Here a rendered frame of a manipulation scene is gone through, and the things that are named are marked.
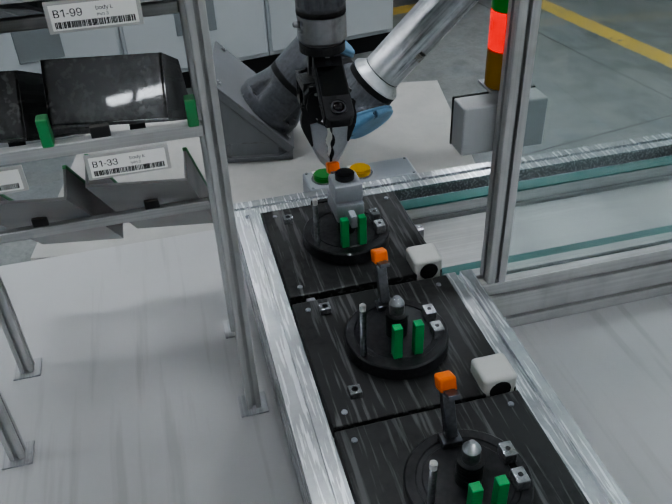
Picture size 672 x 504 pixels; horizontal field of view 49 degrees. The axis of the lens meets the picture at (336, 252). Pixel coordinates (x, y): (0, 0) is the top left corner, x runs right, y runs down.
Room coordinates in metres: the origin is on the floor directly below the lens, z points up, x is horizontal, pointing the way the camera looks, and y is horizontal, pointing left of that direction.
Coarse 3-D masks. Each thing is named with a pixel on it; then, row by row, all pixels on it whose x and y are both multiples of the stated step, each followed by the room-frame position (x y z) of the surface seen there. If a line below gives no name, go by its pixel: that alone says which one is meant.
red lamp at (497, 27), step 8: (496, 16) 0.89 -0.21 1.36; (504, 16) 0.89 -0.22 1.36; (496, 24) 0.89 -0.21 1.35; (504, 24) 0.88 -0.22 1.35; (496, 32) 0.89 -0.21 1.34; (504, 32) 0.88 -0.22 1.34; (488, 40) 0.91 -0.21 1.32; (496, 40) 0.89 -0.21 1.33; (504, 40) 0.88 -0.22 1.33; (496, 48) 0.89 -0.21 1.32
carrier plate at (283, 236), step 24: (264, 216) 1.05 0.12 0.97; (312, 216) 1.05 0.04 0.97; (384, 216) 1.04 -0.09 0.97; (408, 216) 1.04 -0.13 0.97; (288, 240) 0.98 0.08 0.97; (408, 240) 0.97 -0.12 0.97; (288, 264) 0.92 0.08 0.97; (312, 264) 0.91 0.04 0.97; (336, 264) 0.91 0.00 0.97; (360, 264) 0.91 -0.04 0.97; (408, 264) 0.90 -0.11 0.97; (288, 288) 0.86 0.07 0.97; (312, 288) 0.85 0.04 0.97; (336, 288) 0.85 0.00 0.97; (360, 288) 0.86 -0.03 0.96
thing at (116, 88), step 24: (48, 72) 0.76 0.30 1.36; (72, 72) 0.76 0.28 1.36; (96, 72) 0.76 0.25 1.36; (120, 72) 0.76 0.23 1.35; (144, 72) 0.77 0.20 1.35; (168, 72) 0.80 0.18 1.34; (48, 96) 0.75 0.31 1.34; (72, 96) 0.75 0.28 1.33; (96, 96) 0.75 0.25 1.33; (120, 96) 0.75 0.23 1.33; (144, 96) 0.75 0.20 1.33; (168, 96) 0.77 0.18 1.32; (72, 120) 0.74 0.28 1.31; (96, 120) 0.74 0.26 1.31; (120, 120) 0.74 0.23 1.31; (144, 120) 0.74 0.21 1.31; (168, 120) 0.74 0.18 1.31
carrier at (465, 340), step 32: (416, 288) 0.84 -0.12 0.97; (448, 288) 0.84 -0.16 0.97; (320, 320) 0.78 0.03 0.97; (352, 320) 0.76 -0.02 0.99; (384, 320) 0.75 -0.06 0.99; (416, 320) 0.69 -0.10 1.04; (448, 320) 0.77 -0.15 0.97; (320, 352) 0.72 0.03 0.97; (352, 352) 0.69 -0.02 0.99; (384, 352) 0.69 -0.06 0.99; (416, 352) 0.68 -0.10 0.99; (448, 352) 0.71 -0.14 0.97; (480, 352) 0.70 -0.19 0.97; (320, 384) 0.66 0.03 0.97; (352, 384) 0.66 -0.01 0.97; (384, 384) 0.65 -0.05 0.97; (416, 384) 0.65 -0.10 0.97; (480, 384) 0.64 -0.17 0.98; (512, 384) 0.64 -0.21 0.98; (352, 416) 0.60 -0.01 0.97; (384, 416) 0.60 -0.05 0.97
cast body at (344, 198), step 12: (348, 168) 0.99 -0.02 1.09; (336, 180) 0.97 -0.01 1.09; (348, 180) 0.96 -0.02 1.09; (336, 192) 0.95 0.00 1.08; (348, 192) 0.95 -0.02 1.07; (360, 192) 0.96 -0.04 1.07; (336, 204) 0.95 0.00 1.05; (348, 204) 0.95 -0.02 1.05; (360, 204) 0.95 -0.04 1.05; (336, 216) 0.95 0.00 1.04; (348, 216) 0.94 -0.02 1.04
